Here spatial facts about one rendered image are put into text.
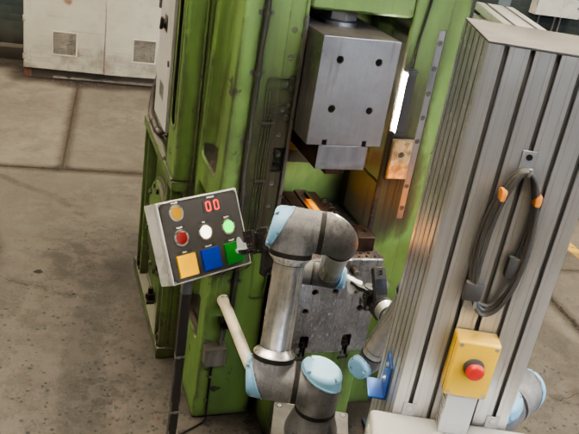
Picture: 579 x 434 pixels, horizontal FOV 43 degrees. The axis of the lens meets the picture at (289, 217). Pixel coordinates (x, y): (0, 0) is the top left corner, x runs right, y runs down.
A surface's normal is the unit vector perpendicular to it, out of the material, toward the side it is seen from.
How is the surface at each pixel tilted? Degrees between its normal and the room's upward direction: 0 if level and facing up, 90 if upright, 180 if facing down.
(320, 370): 8
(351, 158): 90
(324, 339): 90
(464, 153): 90
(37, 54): 90
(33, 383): 0
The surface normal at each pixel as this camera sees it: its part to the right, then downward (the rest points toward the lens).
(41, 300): 0.15, -0.90
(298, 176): 0.29, 0.44
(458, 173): -0.06, 0.41
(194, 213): 0.65, -0.11
